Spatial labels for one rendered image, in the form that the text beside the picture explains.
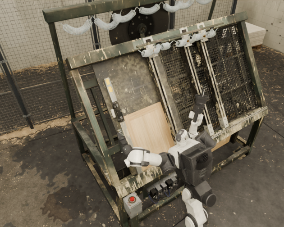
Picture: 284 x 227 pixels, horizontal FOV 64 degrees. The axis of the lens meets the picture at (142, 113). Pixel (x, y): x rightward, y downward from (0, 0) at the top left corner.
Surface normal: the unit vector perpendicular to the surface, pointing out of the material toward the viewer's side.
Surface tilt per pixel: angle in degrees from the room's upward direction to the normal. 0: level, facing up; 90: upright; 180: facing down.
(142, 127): 57
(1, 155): 0
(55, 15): 90
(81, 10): 90
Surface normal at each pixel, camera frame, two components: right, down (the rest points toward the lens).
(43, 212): -0.03, -0.78
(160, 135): 0.44, 0.00
